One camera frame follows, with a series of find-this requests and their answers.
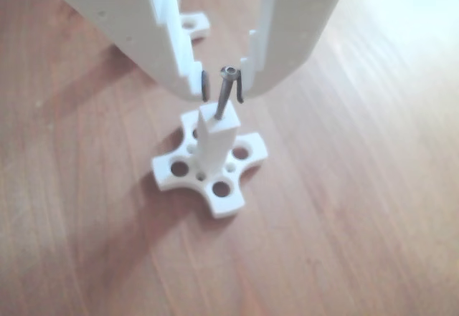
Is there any silver metal screw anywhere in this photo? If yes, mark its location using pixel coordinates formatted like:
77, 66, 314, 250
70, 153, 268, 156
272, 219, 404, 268
214, 65, 240, 120

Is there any white cross-base post stand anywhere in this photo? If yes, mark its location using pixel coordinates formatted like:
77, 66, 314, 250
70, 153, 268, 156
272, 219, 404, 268
150, 100, 269, 220
179, 11, 212, 43

